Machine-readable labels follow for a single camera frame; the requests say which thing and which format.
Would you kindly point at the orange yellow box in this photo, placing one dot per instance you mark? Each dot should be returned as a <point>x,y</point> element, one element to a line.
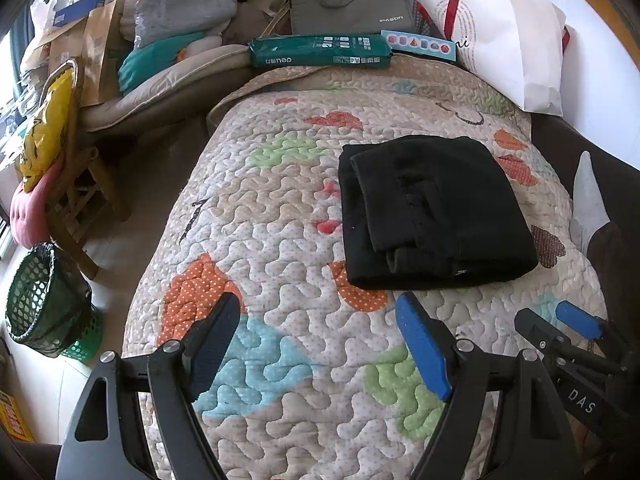
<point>12,415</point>

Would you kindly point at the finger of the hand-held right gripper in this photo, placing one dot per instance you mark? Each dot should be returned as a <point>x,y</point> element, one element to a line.
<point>535,327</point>
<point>580,320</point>

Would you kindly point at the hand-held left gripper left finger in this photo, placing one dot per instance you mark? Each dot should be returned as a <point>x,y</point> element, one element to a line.
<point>212,345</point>

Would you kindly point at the white paper bag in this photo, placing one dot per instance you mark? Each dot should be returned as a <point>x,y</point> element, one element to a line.
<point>510,45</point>

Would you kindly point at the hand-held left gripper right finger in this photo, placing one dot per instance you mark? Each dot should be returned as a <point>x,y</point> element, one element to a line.
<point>425,345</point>

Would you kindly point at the quilted patchwork blanket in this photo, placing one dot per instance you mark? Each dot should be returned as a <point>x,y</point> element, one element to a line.
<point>275,210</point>

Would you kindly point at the yellow plastic bag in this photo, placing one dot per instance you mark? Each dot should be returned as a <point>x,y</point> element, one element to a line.
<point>47,125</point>

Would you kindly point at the light blue shapes box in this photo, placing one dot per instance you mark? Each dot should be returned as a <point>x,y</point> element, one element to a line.
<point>420,45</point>

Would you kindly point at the beige lounge cushion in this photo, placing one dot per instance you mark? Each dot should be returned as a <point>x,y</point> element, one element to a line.
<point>165,90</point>

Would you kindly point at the pink cushion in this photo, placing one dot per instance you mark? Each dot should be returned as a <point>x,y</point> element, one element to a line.
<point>32,210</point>

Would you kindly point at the blue cardboard box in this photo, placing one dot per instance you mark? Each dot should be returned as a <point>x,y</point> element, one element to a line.
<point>77,12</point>

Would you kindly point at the green paper ream packet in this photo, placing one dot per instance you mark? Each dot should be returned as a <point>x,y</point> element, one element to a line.
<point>320,50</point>

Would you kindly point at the black pants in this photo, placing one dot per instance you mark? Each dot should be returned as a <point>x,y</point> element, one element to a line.
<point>440,210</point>

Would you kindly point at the person's grey socked foot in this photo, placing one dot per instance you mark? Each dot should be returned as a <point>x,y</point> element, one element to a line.
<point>590,200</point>

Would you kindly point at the wooden chair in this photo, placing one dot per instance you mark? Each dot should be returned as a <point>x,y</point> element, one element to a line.
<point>85,195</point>

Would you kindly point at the grey clothes in plastic bag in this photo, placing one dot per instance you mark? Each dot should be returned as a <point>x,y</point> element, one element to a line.
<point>180,0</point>

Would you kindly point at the white plastic bag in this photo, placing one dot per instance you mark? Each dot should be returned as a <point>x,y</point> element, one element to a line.
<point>45,0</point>

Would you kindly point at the green mesh waste basket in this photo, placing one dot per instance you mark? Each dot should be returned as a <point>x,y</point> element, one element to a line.
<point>45,305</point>

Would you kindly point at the grey laptop bag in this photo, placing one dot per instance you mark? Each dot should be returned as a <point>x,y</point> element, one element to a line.
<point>350,5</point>

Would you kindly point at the brown paper bag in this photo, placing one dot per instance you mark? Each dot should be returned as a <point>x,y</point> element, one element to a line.
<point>100,55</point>

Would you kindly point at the teal cloth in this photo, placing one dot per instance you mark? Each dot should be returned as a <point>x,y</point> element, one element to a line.
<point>155,60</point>

